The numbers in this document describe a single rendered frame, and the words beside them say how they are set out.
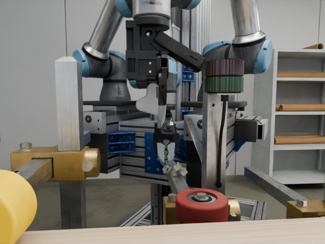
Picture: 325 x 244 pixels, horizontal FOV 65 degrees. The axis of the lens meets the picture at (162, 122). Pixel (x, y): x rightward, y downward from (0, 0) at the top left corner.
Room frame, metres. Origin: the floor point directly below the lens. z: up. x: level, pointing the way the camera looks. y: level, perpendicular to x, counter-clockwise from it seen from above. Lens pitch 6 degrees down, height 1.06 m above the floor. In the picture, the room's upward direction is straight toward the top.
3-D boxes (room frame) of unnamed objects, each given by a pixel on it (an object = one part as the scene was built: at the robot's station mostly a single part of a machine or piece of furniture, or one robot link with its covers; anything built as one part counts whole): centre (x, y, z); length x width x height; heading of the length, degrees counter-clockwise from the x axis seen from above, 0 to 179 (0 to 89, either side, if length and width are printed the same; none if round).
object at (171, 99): (0.88, -0.01, 1.05); 0.08 x 0.08 x 0.05
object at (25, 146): (0.43, 0.23, 0.98); 0.02 x 0.02 x 0.01
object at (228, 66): (0.41, -0.10, 1.10); 0.06 x 0.06 x 0.02
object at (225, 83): (0.41, -0.10, 1.08); 0.06 x 0.06 x 0.02
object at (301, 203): (0.48, -0.27, 0.86); 0.02 x 0.02 x 0.01
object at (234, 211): (0.45, -0.07, 0.85); 0.13 x 0.06 x 0.05; 95
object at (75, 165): (0.43, 0.18, 0.95); 0.13 x 0.06 x 0.05; 95
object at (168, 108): (0.89, -0.01, 0.97); 0.09 x 0.08 x 0.12; 5
